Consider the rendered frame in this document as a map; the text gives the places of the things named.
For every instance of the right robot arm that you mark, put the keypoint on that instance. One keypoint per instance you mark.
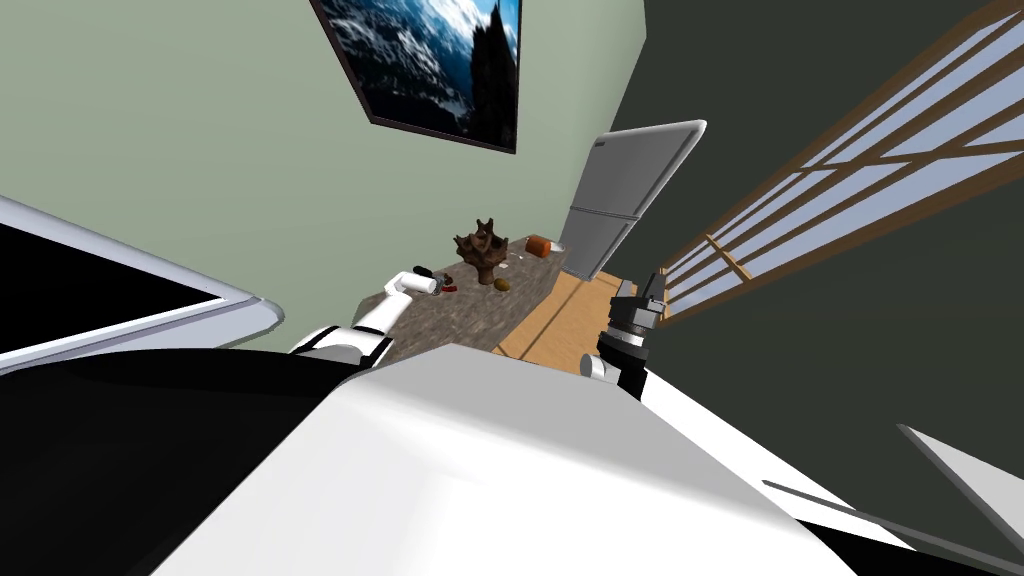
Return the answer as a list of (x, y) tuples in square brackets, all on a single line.
[(720, 432)]

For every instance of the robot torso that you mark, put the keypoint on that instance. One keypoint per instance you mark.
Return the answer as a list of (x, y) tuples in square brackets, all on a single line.
[(480, 480)]

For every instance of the grey refrigerator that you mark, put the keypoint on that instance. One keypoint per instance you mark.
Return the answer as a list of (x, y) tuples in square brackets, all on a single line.
[(632, 192)]

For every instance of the brown-green round fruit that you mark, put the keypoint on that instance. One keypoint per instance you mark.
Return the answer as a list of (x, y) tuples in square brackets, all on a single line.
[(502, 284)]

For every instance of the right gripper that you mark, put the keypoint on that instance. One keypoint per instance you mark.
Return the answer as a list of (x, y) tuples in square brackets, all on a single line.
[(636, 306)]

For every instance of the small red object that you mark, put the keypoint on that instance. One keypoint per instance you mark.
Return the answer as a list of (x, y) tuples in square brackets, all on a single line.
[(450, 287)]

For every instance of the dark framed mountain picture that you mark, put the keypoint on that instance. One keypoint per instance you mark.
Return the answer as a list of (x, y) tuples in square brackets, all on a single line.
[(436, 64)]

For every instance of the white framed black panel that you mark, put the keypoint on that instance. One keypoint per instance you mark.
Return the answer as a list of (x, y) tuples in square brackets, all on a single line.
[(96, 296)]

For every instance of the brown wooden framed window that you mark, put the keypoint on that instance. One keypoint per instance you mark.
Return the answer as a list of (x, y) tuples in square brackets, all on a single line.
[(872, 160)]

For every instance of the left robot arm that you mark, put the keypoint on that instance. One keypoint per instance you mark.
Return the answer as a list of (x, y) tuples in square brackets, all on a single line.
[(386, 310)]

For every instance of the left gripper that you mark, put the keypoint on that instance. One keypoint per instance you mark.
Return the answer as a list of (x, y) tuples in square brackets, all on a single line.
[(438, 285)]

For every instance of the orange cylinder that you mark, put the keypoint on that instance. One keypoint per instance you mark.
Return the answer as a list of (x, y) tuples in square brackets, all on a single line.
[(538, 246)]

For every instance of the brown tree-shaped ornament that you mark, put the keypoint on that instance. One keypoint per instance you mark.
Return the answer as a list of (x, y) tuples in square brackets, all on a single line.
[(482, 244)]

